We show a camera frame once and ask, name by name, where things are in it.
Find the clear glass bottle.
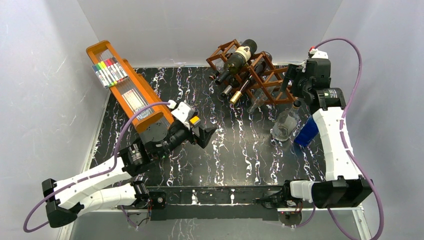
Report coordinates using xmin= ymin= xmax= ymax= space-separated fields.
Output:
xmin=271 ymin=99 xmax=302 ymax=142

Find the blue square glass bottle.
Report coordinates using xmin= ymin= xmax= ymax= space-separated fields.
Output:
xmin=294 ymin=115 xmax=319 ymax=147

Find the dark green wine bottle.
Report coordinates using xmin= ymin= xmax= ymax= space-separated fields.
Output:
xmin=215 ymin=39 xmax=257 ymax=85

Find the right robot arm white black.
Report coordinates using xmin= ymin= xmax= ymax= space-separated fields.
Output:
xmin=262 ymin=58 xmax=372 ymax=209

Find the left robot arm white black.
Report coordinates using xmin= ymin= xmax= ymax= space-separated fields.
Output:
xmin=42 ymin=116 xmax=216 ymax=228

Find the gold capped wine bottle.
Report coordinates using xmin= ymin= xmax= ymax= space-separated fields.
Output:
xmin=229 ymin=58 xmax=269 ymax=105

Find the brown wooden wine rack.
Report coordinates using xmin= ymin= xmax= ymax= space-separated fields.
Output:
xmin=206 ymin=39 xmax=295 ymax=105

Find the clear empty bottle in rack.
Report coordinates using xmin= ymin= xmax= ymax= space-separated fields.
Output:
xmin=247 ymin=88 xmax=268 ymax=114

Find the orange wooden rack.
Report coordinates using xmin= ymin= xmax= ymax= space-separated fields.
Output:
xmin=86 ymin=40 xmax=174 ymax=133

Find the yellow grey small block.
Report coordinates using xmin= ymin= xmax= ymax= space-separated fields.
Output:
xmin=189 ymin=115 xmax=201 ymax=128

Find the clear packet with red label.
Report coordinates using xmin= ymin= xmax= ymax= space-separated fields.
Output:
xmin=122 ymin=89 xmax=154 ymax=120

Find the pack of coloured markers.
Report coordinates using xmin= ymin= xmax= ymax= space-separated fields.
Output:
xmin=91 ymin=57 xmax=129 ymax=88

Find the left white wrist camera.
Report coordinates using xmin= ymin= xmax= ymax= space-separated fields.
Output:
xmin=171 ymin=102 xmax=195 ymax=130

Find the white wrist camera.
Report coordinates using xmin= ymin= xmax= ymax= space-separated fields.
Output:
xmin=308 ymin=46 xmax=329 ymax=59
xmin=171 ymin=102 xmax=195 ymax=130

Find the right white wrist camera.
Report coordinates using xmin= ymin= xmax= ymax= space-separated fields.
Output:
xmin=308 ymin=46 xmax=329 ymax=59

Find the black metal base frame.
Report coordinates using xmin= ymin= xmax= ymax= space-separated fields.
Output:
xmin=124 ymin=186 xmax=304 ymax=227

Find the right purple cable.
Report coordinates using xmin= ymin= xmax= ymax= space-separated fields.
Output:
xmin=296 ymin=37 xmax=385 ymax=240

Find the purple cable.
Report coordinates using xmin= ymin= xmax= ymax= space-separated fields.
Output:
xmin=22 ymin=99 xmax=178 ymax=233
xmin=296 ymin=37 xmax=385 ymax=240

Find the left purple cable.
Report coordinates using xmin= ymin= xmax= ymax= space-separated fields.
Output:
xmin=22 ymin=99 xmax=178 ymax=233

